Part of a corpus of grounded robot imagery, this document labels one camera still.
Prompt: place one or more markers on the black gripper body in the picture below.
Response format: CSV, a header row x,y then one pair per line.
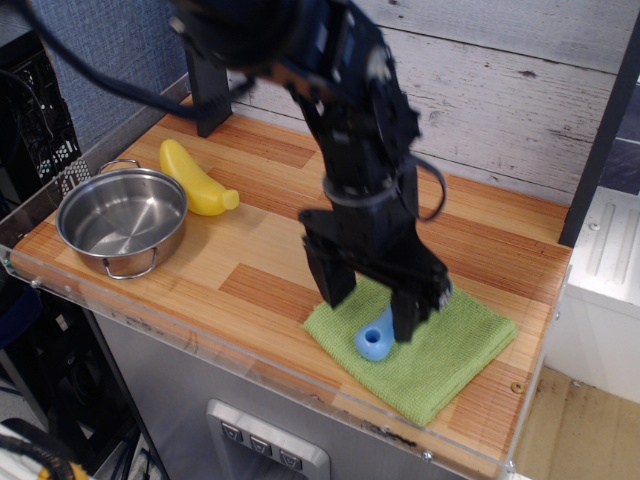
x,y
377,237

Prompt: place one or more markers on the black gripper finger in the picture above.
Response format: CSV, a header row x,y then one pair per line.
x,y
409,311
334,278

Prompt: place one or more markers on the blue and grey scoop spoon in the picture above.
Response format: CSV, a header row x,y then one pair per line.
x,y
375,340

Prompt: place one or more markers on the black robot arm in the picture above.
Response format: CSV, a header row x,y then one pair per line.
x,y
339,70

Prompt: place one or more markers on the green folded cloth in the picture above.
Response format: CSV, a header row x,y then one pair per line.
x,y
420,377

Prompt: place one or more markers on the yellow plastic banana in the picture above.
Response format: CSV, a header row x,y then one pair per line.
x,y
206,196

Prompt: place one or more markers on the white ribbed appliance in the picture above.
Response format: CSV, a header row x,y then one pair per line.
x,y
594,337

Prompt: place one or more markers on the silver dispenser button panel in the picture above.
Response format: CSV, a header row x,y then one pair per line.
x,y
265,442

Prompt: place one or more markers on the stainless steel pot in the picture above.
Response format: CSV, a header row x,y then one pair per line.
x,y
125,221

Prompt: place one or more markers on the black plastic crate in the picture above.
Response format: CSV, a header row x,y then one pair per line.
x,y
38,139

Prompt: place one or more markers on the yellow object at bottom left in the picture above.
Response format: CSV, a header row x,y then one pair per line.
x,y
63,471

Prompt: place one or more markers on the clear acrylic table guard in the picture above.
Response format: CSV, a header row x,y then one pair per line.
x,y
221,322

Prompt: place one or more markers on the dark right frame post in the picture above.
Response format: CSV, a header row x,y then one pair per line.
x,y
611,120

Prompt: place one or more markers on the dark frame post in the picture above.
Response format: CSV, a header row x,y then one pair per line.
x,y
209,88
611,120

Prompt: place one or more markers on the dark left frame post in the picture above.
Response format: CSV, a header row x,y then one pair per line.
x,y
209,88

